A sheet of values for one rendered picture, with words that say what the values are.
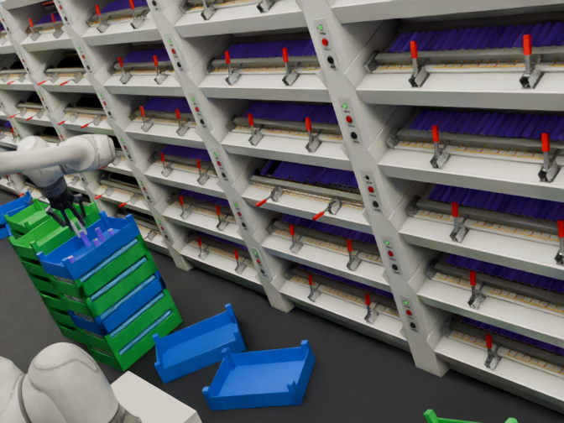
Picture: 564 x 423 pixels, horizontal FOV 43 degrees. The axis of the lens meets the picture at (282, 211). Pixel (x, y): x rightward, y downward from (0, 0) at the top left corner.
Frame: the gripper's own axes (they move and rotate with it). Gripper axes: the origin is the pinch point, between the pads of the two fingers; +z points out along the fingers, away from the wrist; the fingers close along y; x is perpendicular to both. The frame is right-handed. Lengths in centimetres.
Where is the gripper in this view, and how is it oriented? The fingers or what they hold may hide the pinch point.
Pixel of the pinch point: (78, 227)
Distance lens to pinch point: 256.6
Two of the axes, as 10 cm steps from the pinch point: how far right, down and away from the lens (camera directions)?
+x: -4.0, -6.5, 6.4
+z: 1.6, 6.4, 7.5
